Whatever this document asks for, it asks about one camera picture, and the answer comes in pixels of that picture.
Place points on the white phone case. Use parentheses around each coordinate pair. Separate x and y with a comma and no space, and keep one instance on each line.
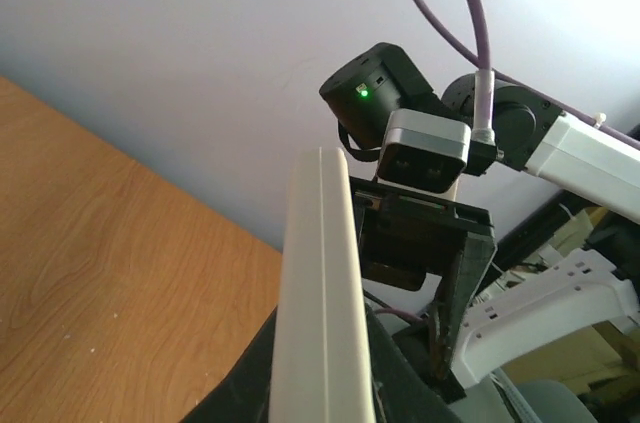
(320,264)

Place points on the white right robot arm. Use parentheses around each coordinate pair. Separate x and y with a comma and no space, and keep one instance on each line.
(519,129)

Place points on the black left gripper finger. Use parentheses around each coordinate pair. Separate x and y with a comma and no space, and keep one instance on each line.
(327,374)

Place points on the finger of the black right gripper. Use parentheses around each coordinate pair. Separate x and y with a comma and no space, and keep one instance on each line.
(460,281)

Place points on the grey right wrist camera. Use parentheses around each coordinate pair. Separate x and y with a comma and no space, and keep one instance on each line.
(423,151)

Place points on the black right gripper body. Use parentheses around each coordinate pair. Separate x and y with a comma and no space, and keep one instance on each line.
(404,236)

